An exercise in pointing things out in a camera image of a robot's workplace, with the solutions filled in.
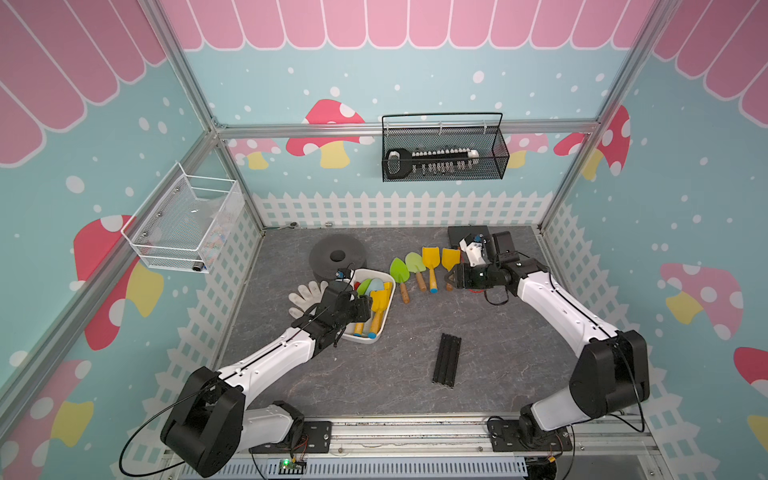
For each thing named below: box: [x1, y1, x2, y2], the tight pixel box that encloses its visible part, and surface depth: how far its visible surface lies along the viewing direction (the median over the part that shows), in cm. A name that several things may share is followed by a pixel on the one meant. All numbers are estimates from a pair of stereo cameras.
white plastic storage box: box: [342, 268, 396, 344], surface depth 99 cm
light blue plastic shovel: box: [366, 278, 384, 297], surface depth 101 cm
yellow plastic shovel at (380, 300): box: [368, 290, 389, 339], surface depth 96 cm
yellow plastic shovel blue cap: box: [422, 246, 441, 294], surface depth 111 cm
